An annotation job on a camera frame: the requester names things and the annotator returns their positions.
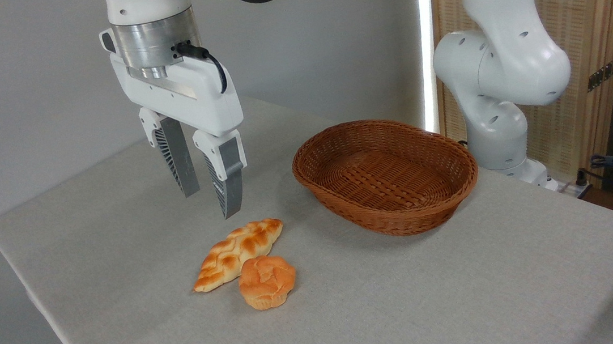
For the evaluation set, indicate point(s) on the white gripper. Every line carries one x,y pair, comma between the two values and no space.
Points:
184,96

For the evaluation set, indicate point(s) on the round orange bread bun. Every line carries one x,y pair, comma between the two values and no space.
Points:
267,283

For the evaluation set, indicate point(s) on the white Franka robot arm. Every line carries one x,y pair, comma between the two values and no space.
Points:
500,60

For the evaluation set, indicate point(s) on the braided bread loaf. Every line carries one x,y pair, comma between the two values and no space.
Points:
235,250

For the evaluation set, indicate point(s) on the brown wicker basket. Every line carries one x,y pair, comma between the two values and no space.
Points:
387,180

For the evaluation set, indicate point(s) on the grey tablecloth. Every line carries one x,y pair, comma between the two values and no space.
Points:
356,315

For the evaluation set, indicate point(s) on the white power strip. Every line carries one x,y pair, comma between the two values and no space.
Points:
567,188

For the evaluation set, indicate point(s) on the metal screen hinge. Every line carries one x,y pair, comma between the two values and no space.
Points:
604,74

